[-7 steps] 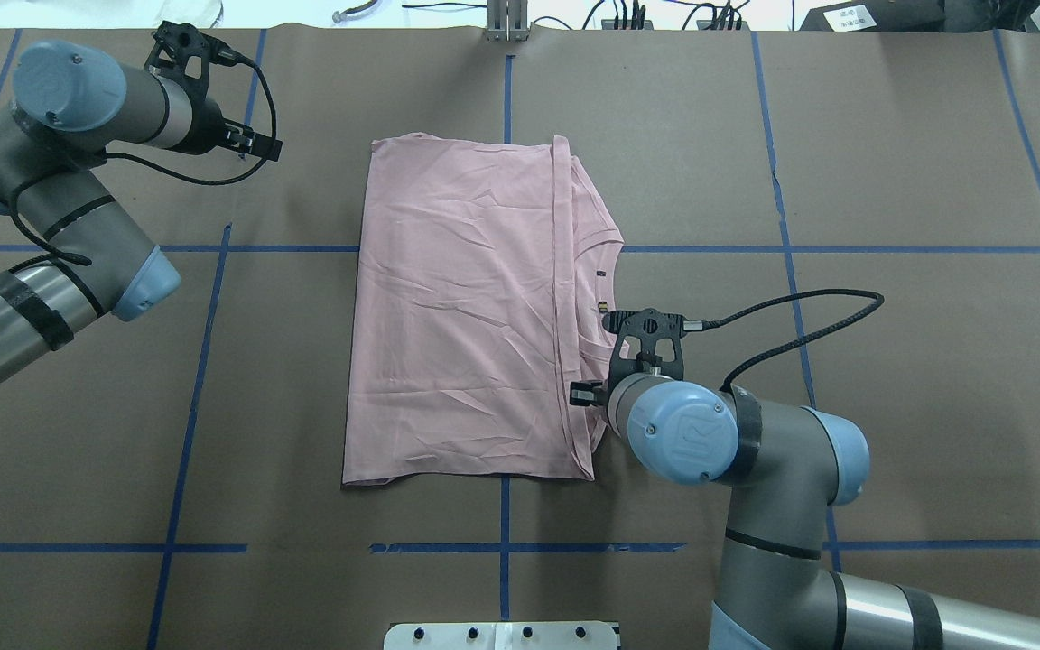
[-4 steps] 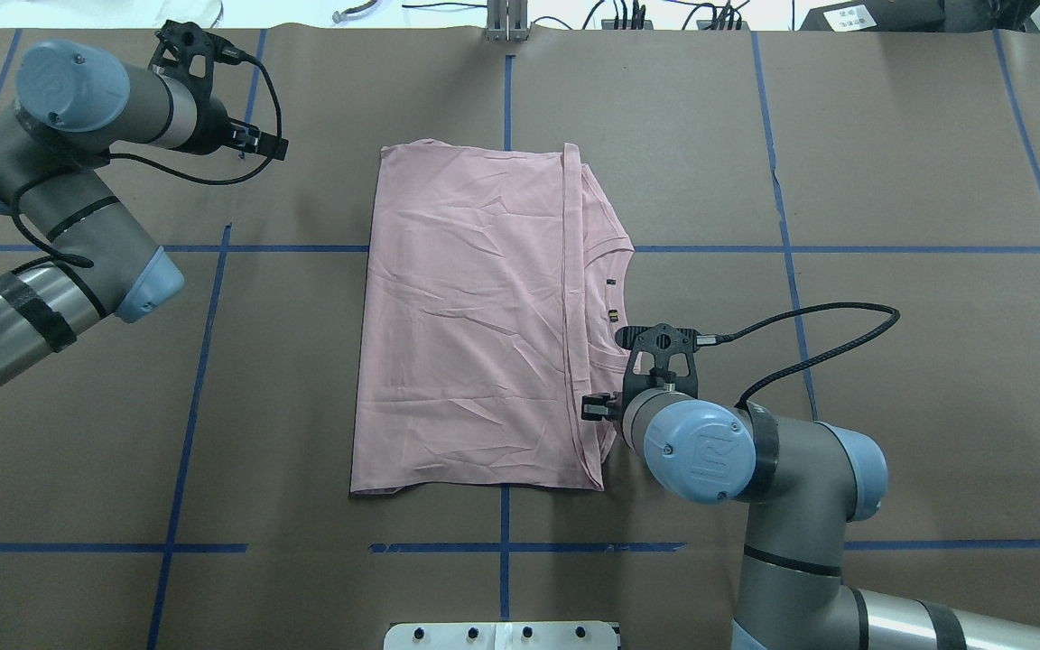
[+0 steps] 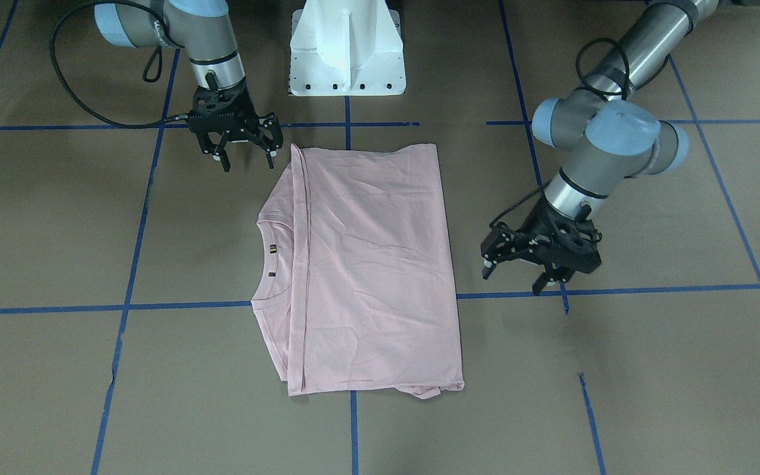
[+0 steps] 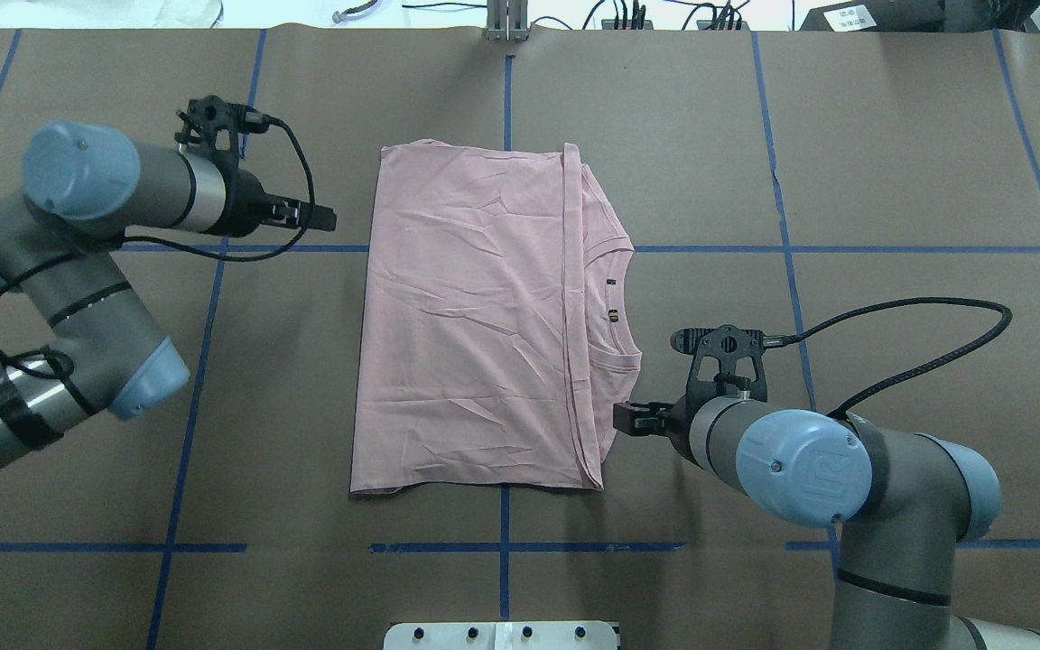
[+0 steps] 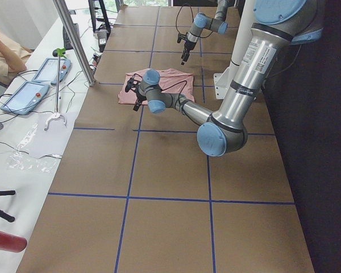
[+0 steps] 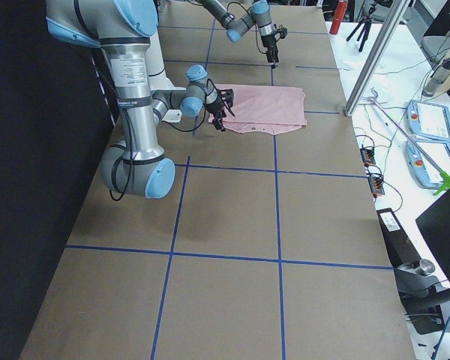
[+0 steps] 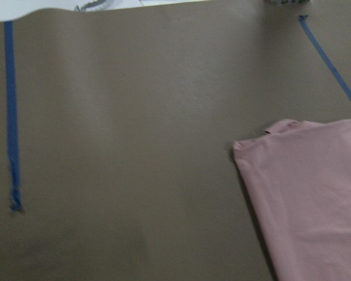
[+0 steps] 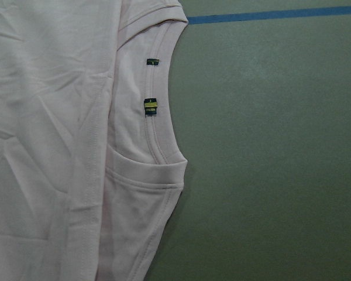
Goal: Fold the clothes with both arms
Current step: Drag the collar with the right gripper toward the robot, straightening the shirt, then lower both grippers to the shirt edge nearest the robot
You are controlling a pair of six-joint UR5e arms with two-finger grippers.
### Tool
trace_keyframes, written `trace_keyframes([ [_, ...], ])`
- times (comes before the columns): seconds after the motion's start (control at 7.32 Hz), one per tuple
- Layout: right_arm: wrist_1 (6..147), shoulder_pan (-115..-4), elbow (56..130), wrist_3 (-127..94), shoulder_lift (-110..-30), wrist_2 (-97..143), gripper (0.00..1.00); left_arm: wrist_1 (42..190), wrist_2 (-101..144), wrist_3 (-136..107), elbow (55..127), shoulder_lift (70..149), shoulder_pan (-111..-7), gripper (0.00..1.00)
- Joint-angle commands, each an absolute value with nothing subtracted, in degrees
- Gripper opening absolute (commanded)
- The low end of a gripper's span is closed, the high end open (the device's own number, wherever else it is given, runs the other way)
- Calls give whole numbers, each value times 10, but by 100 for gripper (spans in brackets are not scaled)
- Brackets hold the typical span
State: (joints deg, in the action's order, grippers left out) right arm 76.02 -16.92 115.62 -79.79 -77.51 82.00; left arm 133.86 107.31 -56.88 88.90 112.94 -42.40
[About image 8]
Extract pink Snoopy t-shirt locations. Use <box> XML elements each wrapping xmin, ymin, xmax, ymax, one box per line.
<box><xmin>0</xmin><ymin>1</ymin><xmax>188</xmax><ymax>280</ymax></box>

